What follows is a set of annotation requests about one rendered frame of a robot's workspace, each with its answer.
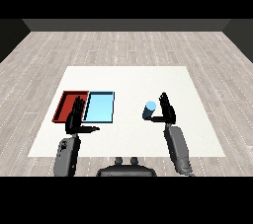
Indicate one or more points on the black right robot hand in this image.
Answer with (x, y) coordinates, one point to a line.
(167, 111)

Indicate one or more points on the small blue can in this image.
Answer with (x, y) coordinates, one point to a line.
(149, 110)

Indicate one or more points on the dark grey robot body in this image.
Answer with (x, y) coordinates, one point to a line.
(126, 169)

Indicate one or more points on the red shallow open box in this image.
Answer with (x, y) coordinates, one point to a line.
(67, 107)

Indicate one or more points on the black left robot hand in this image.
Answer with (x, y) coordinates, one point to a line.
(75, 120)

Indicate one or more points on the light blue shallow open box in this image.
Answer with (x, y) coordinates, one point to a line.
(99, 107)

